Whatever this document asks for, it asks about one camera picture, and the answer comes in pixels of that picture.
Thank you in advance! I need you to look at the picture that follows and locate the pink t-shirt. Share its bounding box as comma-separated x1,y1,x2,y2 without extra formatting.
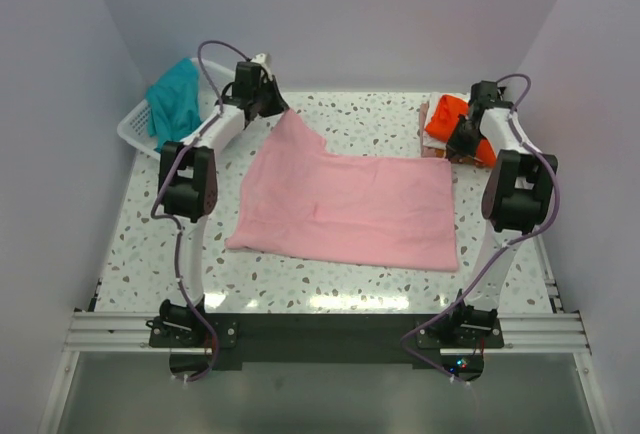
226,111,458,272

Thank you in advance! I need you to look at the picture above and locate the folded orange t-shirt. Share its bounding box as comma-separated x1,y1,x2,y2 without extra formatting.
426,94,496,168

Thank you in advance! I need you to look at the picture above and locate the teal t-shirt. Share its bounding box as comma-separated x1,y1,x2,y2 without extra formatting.
145,58,201,152

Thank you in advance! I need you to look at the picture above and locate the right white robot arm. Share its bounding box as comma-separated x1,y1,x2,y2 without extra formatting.
445,81,559,347

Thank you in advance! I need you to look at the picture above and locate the white plastic basket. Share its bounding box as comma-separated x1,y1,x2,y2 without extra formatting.
117,58,234,161

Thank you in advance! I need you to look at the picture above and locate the folded white t-shirt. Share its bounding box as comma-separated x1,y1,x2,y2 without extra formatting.
419,92,469,156

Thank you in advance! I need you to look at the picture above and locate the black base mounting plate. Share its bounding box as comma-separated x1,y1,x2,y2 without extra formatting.
146,304,505,380

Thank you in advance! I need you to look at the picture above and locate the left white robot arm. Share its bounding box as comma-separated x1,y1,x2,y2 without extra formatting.
151,53,289,346

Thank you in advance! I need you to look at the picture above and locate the folded light pink garment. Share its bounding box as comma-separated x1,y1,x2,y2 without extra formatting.
418,101,445,159

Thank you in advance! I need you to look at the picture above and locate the aluminium frame rail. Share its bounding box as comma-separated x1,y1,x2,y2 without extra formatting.
63,312,155,353

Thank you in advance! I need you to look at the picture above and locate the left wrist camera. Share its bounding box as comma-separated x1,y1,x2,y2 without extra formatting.
250,53,273,79

